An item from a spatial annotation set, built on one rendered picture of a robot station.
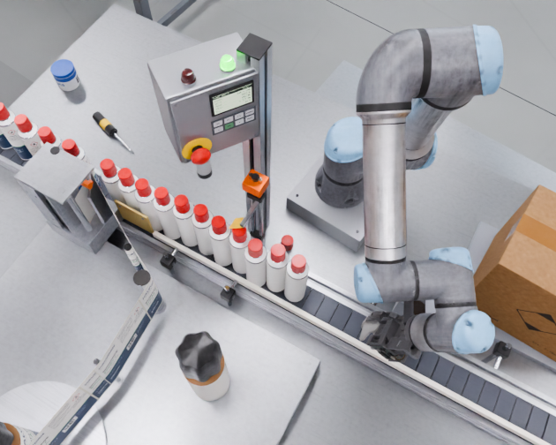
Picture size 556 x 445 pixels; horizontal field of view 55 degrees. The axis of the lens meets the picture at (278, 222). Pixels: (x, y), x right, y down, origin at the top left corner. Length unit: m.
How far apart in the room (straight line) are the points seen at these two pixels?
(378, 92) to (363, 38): 2.24
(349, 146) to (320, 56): 1.78
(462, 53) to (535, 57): 2.41
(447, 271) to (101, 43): 1.39
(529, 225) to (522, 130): 1.73
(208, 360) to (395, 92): 0.57
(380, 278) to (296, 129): 0.79
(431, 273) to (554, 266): 0.35
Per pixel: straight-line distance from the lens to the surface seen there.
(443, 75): 0.96
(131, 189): 1.35
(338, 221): 1.45
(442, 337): 1.05
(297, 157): 1.62
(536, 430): 1.43
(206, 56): 0.97
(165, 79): 0.95
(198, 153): 1.01
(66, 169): 1.30
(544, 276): 1.27
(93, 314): 1.41
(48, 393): 1.38
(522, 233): 1.29
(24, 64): 3.24
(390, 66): 0.94
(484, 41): 0.99
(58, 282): 1.47
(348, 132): 1.32
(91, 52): 1.96
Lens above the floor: 2.17
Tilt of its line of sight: 63 degrees down
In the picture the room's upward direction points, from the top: 3 degrees clockwise
